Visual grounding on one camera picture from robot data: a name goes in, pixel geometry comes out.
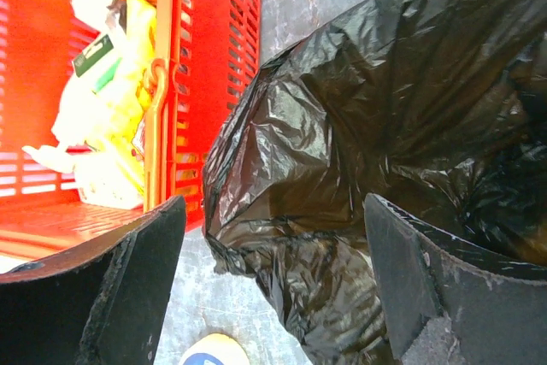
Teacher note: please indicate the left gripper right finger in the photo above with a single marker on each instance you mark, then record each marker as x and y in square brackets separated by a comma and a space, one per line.
[448, 301]

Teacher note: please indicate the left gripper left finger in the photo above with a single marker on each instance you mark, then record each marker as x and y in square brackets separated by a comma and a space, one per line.
[101, 302]

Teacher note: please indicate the yellow snack bag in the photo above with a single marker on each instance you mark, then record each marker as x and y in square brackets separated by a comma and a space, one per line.
[117, 111]

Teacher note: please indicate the green yellow packet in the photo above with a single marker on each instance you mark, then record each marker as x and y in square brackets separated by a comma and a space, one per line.
[96, 64]

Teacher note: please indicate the black trash bag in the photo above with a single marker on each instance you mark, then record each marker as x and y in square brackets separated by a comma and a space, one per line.
[438, 106]

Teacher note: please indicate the masking tape roll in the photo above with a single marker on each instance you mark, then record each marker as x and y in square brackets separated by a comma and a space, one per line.
[215, 349]

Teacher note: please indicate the red plastic basket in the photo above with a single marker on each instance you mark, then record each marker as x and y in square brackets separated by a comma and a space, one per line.
[211, 50]

